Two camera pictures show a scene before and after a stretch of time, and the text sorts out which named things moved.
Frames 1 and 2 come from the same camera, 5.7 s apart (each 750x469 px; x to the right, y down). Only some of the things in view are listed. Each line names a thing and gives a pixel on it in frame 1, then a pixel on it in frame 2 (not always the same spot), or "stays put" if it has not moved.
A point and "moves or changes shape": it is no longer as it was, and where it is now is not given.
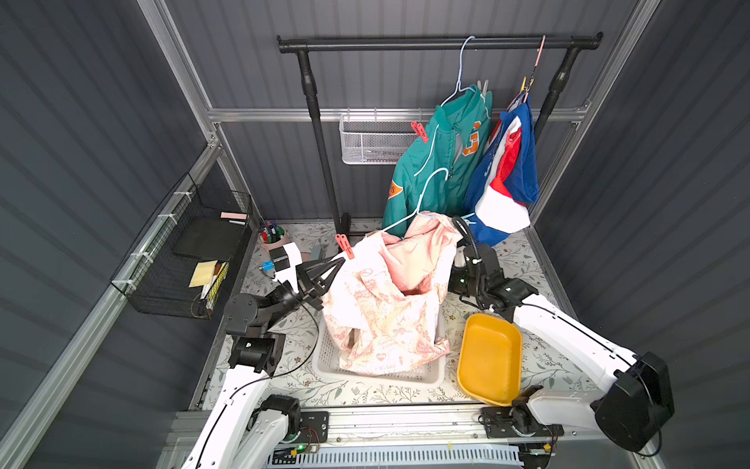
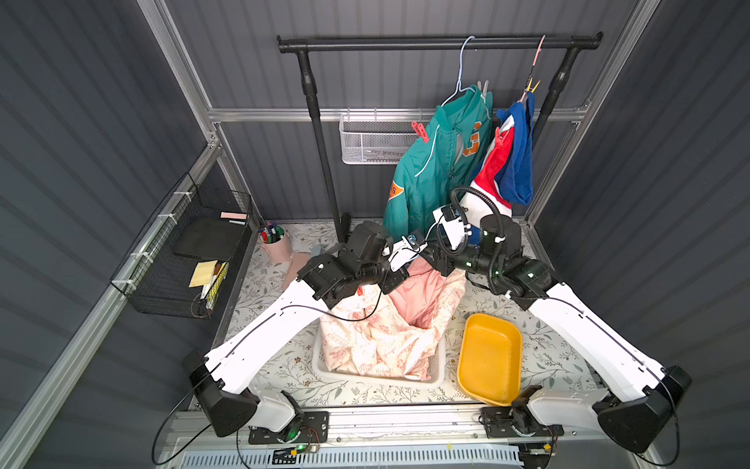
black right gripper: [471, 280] to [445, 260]
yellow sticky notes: [203, 274] stays put
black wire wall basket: [180, 266] stays put
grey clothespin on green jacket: [482, 91] stays put
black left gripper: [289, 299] to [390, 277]
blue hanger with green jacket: [460, 75] stays put
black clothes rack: [305, 45] stays put
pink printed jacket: [384, 306] moves or changes shape
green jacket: [434, 177] stays put
